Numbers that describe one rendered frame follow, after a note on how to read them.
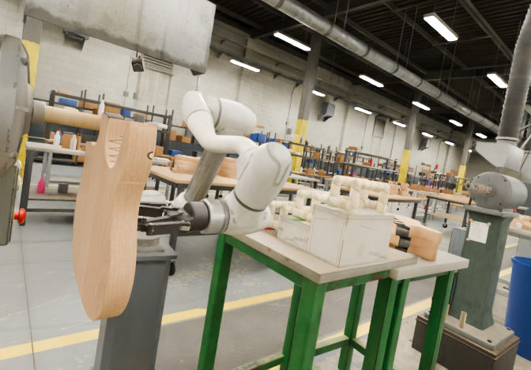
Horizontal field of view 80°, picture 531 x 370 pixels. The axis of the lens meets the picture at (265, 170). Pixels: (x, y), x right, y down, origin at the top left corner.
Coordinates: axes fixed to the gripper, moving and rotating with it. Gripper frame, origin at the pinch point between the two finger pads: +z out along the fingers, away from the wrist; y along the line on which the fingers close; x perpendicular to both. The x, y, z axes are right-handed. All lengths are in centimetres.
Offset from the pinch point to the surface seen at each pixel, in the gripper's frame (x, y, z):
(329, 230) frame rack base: -2, -8, -63
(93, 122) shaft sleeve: 18.5, 6.6, 5.9
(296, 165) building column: -117, 681, -746
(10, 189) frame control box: -3.1, 24.1, 17.8
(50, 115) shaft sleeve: 18.7, 6.6, 13.5
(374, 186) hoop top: 15, -11, -76
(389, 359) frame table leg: -54, -23, -109
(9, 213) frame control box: -9.0, 23.2, 17.4
